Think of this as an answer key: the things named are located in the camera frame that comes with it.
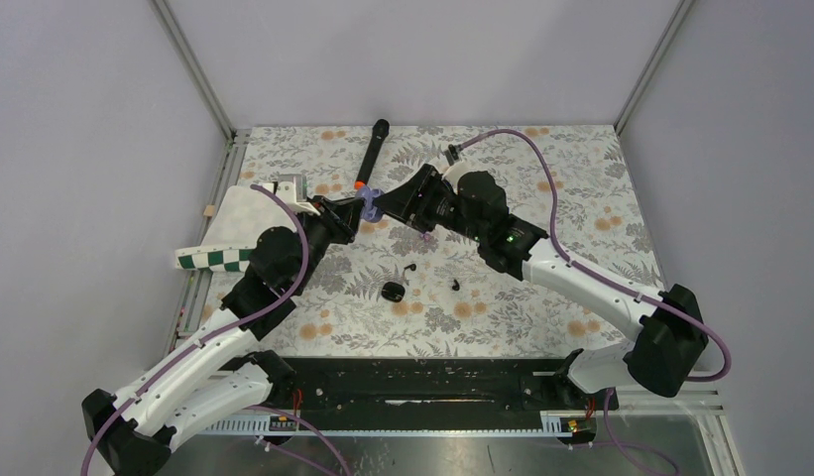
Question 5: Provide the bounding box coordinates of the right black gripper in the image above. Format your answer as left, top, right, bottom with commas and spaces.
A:
372, 164, 486, 243

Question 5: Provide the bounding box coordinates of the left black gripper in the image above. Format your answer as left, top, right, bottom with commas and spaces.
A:
291, 195, 366, 294

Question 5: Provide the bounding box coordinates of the purple earbud charging case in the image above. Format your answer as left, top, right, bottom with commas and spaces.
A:
356, 185, 384, 223

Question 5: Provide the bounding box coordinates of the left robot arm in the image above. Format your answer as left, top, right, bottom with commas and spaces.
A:
81, 193, 365, 475

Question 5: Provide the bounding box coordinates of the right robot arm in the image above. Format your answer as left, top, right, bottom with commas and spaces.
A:
372, 165, 708, 409

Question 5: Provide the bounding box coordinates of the black earbud charging case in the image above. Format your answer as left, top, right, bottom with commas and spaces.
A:
380, 282, 406, 303

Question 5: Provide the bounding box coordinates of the black microphone orange tip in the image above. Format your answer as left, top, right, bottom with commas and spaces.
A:
354, 119, 390, 190

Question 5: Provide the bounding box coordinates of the floral tablecloth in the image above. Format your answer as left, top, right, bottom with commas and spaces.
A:
260, 125, 664, 357

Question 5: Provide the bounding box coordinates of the green white checkered mat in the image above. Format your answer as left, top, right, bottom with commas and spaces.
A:
174, 185, 295, 273

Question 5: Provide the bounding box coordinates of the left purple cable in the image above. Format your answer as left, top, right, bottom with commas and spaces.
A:
80, 183, 310, 476

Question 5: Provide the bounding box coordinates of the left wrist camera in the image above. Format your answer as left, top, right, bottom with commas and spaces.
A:
261, 174, 320, 215

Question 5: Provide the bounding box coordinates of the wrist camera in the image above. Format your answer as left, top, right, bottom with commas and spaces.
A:
441, 144, 462, 174
261, 174, 320, 215

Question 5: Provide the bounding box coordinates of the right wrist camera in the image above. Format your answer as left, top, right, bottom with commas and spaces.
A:
441, 144, 462, 174

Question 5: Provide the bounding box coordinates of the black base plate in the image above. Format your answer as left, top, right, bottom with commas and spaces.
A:
205, 356, 620, 433

